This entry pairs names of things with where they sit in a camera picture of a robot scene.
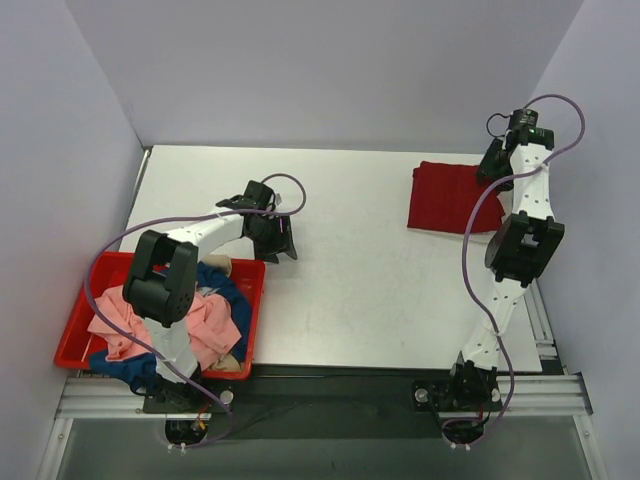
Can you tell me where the dark red t-shirt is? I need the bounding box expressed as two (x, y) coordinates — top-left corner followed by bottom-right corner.
(407, 161), (486, 234)

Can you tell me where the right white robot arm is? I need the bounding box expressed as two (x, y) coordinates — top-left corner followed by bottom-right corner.
(442, 108), (565, 411)

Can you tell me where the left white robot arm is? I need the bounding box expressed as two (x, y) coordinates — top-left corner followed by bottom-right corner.
(123, 180), (298, 412)

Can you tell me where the pink t-shirt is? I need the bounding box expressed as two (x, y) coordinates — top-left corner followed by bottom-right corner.
(87, 286), (241, 369)

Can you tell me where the beige t-shirt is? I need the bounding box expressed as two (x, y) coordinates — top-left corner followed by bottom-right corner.
(197, 254), (252, 373)

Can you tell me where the red plastic bin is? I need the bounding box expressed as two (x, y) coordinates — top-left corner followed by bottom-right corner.
(54, 251), (266, 381)

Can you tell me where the navy blue t-shirt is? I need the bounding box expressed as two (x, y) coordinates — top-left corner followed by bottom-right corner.
(88, 263), (253, 391)

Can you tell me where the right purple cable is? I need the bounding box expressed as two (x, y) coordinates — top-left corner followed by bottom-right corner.
(439, 93), (587, 446)

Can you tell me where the purple cable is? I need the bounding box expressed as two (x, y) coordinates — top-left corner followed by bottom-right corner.
(439, 93), (587, 446)
(82, 172), (307, 446)

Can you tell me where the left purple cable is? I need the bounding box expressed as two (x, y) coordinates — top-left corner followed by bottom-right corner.
(82, 172), (307, 446)

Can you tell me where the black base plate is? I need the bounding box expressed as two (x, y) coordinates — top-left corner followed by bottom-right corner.
(142, 367), (494, 440)

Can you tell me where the aluminium frame rail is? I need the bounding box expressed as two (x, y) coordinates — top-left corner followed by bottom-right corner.
(506, 374), (593, 417)

